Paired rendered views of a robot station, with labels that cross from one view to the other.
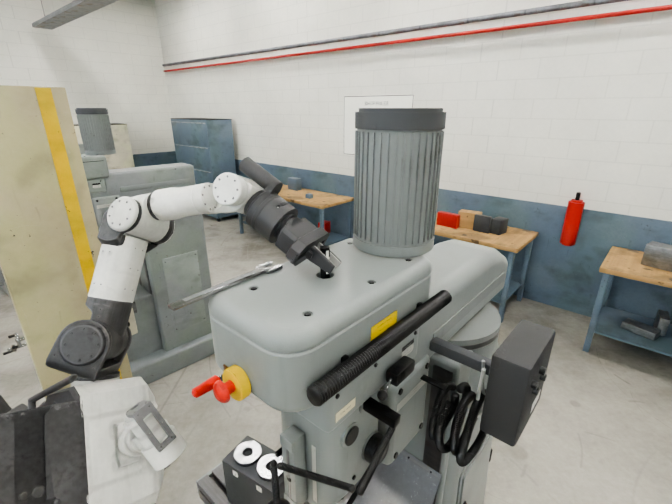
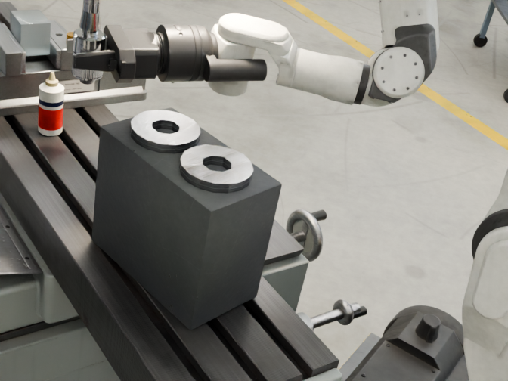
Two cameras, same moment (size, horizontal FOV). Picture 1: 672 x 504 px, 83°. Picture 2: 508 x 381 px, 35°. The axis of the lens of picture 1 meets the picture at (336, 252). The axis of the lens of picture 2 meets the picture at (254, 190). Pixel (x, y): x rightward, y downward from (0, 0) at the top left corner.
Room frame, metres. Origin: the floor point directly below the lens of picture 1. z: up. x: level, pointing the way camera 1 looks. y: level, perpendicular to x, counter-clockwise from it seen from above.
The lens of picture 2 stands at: (1.75, 0.47, 1.65)
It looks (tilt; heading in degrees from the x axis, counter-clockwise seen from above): 33 degrees down; 189
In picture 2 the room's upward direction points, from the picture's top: 12 degrees clockwise
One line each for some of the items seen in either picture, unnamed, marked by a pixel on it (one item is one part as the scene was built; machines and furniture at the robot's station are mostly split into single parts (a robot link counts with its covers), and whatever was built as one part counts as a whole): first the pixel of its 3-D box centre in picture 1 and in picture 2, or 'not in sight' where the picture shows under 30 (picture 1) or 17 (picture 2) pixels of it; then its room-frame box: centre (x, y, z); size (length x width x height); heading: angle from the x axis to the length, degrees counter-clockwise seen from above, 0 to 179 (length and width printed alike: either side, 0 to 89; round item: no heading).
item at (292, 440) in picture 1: (294, 468); not in sight; (0.63, 0.09, 1.45); 0.04 x 0.04 x 0.21; 49
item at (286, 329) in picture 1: (330, 306); not in sight; (0.72, 0.01, 1.81); 0.47 x 0.26 x 0.16; 139
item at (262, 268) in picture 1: (229, 283); not in sight; (0.66, 0.21, 1.89); 0.24 x 0.04 x 0.01; 142
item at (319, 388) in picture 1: (391, 335); not in sight; (0.64, -0.11, 1.79); 0.45 x 0.04 x 0.04; 139
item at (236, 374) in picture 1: (236, 382); not in sight; (0.54, 0.17, 1.76); 0.06 x 0.02 x 0.06; 49
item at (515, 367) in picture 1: (520, 380); not in sight; (0.72, -0.43, 1.62); 0.20 x 0.09 x 0.21; 139
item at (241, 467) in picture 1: (261, 480); (181, 209); (0.91, 0.25, 1.05); 0.22 x 0.12 x 0.20; 59
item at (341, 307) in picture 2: not in sight; (329, 317); (0.41, 0.48, 0.53); 0.22 x 0.06 x 0.06; 139
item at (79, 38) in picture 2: not in sight; (89, 36); (0.71, 0.02, 1.17); 0.05 x 0.05 x 0.01
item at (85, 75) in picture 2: not in sight; (88, 56); (0.71, 0.02, 1.13); 0.05 x 0.05 x 0.06
